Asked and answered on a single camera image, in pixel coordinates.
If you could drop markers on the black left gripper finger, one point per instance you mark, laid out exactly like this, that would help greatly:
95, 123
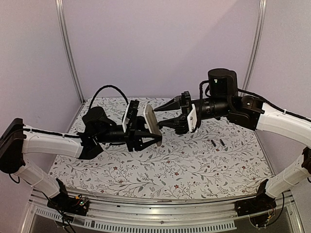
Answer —
140, 123
145, 139

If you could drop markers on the right aluminium corner post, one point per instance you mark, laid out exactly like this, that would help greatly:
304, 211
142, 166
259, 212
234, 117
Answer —
256, 43

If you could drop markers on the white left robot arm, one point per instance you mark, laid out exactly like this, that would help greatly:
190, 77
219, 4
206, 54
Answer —
136, 132

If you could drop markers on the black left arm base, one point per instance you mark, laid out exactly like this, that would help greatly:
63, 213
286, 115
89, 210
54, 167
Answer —
62, 202

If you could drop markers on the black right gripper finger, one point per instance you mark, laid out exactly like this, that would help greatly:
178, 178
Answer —
174, 123
173, 104

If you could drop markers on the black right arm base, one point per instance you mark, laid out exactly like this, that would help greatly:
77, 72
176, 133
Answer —
260, 203

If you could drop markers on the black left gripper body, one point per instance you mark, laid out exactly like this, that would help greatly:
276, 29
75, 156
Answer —
105, 138

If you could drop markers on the floral patterned table mat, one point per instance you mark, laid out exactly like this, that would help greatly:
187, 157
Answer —
184, 167

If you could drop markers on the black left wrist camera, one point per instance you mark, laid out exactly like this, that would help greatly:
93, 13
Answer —
131, 110

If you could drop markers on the aluminium front rail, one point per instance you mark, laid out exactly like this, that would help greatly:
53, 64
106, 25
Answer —
117, 214

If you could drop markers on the left aluminium corner post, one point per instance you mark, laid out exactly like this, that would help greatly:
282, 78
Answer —
68, 51

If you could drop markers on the aluminium corner post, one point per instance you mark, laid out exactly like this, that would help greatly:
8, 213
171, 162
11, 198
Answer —
256, 43
68, 51

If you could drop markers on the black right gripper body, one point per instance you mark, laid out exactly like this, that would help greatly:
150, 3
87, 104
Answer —
222, 105

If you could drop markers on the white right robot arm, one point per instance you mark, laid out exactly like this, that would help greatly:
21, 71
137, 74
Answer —
294, 132

